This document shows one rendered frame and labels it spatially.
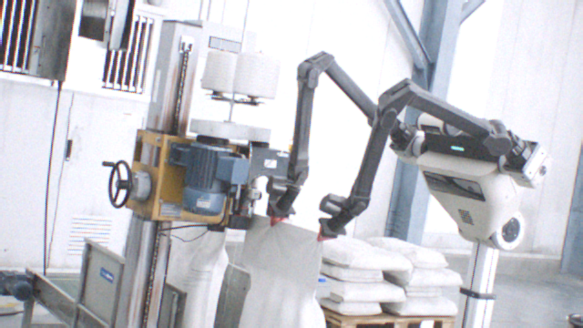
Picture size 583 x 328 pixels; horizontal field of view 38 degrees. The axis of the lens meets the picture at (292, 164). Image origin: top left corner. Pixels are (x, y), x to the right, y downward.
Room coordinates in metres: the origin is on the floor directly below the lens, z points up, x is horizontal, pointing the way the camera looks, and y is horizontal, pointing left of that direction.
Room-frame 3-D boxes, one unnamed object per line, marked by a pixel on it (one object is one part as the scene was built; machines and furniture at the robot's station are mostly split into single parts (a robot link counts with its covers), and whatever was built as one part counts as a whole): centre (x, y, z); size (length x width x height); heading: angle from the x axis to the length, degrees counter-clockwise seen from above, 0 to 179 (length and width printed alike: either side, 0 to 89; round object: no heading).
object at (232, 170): (2.95, 0.21, 1.25); 0.10 x 0.08 x 0.12; 151
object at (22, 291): (4.48, 1.35, 0.35); 0.30 x 0.15 x 0.15; 36
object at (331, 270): (6.27, -0.47, 0.44); 0.66 x 0.42 x 0.14; 30
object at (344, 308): (6.24, -0.47, 0.20); 0.66 x 0.44 x 0.12; 36
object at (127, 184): (3.04, 0.61, 1.13); 0.18 x 0.11 x 0.18; 36
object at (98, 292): (3.65, 0.64, 0.54); 1.05 x 0.02 x 0.41; 36
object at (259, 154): (3.44, 0.16, 1.21); 0.30 x 0.25 x 0.30; 36
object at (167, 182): (3.22, 0.42, 1.18); 0.34 x 0.25 x 0.31; 126
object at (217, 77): (3.31, 0.34, 1.61); 0.15 x 0.14 x 0.17; 36
